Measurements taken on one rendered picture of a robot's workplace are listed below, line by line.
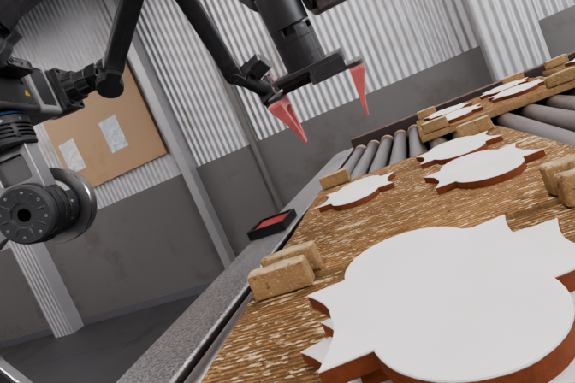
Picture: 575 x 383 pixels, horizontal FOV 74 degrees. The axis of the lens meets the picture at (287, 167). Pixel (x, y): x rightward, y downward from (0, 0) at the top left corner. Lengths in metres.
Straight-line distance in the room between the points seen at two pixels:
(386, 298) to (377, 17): 2.74
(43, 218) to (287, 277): 0.78
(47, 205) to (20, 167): 0.13
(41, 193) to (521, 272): 0.98
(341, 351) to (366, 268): 0.07
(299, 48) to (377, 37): 2.36
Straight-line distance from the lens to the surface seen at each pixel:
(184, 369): 0.40
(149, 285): 4.18
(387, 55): 2.86
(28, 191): 1.06
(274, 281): 0.36
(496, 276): 0.19
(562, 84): 1.02
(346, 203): 0.56
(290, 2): 0.53
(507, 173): 0.46
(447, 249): 0.22
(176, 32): 3.42
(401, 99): 2.84
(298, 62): 0.52
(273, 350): 0.30
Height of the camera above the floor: 1.07
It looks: 5 degrees down
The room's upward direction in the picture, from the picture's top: 23 degrees counter-clockwise
